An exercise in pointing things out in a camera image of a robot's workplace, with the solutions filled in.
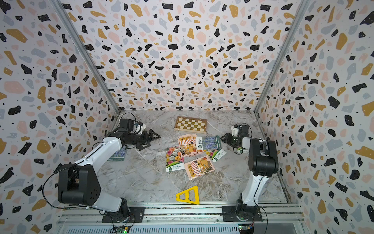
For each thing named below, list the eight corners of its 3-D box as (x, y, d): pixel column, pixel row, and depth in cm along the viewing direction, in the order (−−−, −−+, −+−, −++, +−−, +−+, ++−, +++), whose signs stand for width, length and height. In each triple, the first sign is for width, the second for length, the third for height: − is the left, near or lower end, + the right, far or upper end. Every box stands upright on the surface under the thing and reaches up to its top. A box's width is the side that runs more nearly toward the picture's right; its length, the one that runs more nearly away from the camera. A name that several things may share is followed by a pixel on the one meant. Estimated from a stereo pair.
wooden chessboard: (174, 131, 111) (174, 128, 109) (177, 118, 120) (177, 116, 117) (206, 134, 110) (206, 131, 107) (207, 121, 118) (207, 119, 115)
